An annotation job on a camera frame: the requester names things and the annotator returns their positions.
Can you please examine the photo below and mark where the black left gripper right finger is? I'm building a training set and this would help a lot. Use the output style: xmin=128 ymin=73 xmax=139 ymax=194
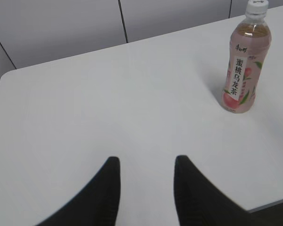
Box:
xmin=174 ymin=155 xmax=283 ymax=226

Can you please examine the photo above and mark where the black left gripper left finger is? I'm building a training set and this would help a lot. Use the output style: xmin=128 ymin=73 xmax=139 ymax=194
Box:
xmin=39 ymin=156 xmax=120 ymax=226

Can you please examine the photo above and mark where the pink peach tea bottle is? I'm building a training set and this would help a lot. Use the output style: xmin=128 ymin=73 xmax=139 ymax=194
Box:
xmin=221 ymin=14 xmax=272 ymax=113

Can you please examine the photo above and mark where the white bottle cap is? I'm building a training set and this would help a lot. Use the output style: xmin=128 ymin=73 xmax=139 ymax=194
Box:
xmin=246 ymin=0 xmax=269 ymax=15

